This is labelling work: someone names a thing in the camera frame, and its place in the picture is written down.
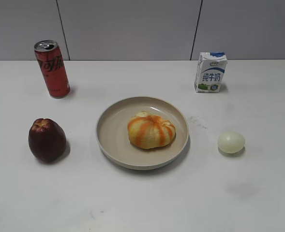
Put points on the orange striped croissant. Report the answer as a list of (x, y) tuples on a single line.
[(148, 131)]

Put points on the beige round plate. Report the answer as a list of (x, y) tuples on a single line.
[(112, 134)]

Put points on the white blue milk carton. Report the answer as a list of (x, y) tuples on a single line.
[(210, 71)]

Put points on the pale white onion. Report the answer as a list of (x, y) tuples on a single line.
[(231, 142)]

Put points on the dark red wax apple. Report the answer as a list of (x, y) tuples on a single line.
[(47, 140)]

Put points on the red cola can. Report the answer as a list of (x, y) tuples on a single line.
[(51, 63)]

